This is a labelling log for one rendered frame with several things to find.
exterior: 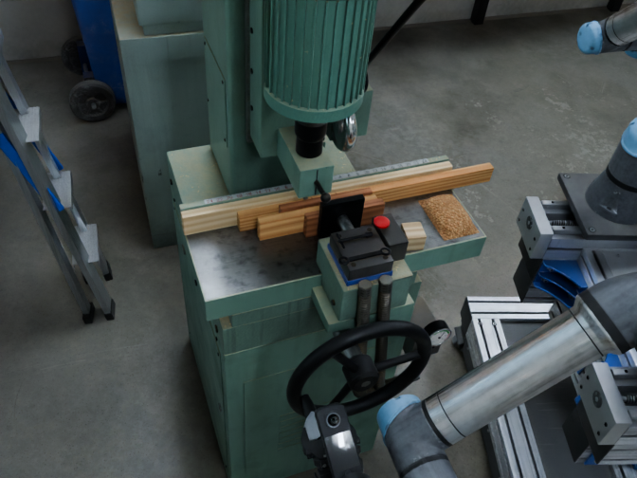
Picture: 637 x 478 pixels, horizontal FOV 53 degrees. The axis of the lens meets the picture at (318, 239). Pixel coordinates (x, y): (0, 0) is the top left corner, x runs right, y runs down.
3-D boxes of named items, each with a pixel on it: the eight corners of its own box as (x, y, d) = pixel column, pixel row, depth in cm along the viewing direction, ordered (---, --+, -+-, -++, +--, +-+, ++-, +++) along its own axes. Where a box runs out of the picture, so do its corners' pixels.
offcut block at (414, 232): (404, 251, 130) (407, 238, 127) (398, 235, 132) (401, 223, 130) (423, 249, 130) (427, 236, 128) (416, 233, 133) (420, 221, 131)
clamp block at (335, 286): (336, 322, 120) (341, 292, 113) (312, 270, 128) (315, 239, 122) (408, 304, 124) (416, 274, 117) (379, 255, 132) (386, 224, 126)
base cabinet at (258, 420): (230, 497, 182) (221, 358, 131) (187, 336, 219) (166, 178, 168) (374, 450, 195) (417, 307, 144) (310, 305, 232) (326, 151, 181)
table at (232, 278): (216, 363, 115) (215, 343, 111) (181, 244, 135) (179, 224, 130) (504, 288, 133) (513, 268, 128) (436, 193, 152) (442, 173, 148)
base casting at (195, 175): (222, 357, 131) (220, 330, 125) (167, 178, 168) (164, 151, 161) (416, 306, 144) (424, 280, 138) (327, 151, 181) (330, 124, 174)
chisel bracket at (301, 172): (298, 205, 124) (300, 171, 118) (276, 160, 133) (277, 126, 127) (333, 197, 126) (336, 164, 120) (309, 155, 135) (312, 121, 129)
